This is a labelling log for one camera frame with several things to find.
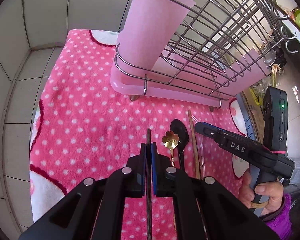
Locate gold flower spoon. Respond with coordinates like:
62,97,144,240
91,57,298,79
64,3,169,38
162,131,179,166

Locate black plastic spoon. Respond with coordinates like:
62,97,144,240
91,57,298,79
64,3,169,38
170,119,190,171

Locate purple sleeve forearm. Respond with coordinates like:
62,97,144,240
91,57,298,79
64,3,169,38
261,193,293,239

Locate person's right hand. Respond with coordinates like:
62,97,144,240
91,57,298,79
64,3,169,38
238,169,283,217

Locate green onions in bag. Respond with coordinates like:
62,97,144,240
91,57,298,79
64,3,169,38
249,64,284,106

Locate pink polka dot towel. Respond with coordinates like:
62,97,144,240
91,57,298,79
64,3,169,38
30,29,247,220

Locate brown wooden chopstick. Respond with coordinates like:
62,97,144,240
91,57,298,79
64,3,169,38
187,109,201,179

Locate pink drip tray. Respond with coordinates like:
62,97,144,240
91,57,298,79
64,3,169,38
110,30,273,108

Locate metal shelf unit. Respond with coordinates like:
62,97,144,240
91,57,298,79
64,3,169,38
273,0,300,44

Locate pink left utensil cup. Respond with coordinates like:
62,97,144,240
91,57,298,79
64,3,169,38
117,0,195,76

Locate metal wire dish rack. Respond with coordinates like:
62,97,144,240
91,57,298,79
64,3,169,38
115,0,299,112

